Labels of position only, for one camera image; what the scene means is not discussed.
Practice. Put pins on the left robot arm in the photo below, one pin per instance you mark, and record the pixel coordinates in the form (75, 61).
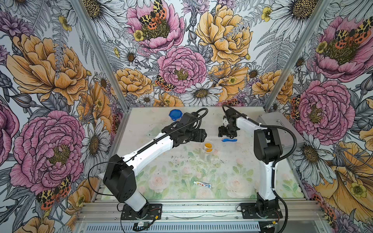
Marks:
(121, 171)

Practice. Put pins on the toothpaste tube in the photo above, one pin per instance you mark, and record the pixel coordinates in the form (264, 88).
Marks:
(207, 185)

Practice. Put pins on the blue toothbrush case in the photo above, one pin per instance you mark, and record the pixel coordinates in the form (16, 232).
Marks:
(229, 140)

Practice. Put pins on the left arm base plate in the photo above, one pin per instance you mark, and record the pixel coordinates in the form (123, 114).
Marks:
(151, 211)

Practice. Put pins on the blue lid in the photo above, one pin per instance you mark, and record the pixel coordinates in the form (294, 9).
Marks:
(175, 114)

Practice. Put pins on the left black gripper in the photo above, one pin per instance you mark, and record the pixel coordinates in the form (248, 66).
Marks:
(199, 137)

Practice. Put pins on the clear plastic cup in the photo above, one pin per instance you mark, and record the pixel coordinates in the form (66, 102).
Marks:
(206, 156)

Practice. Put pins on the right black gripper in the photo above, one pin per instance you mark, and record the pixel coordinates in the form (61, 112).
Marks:
(222, 131)

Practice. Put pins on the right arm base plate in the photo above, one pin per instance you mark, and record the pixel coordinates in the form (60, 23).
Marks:
(253, 211)

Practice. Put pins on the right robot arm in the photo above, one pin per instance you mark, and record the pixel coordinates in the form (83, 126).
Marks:
(267, 149)

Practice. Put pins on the silver metal case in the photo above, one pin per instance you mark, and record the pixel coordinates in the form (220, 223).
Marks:
(278, 119)

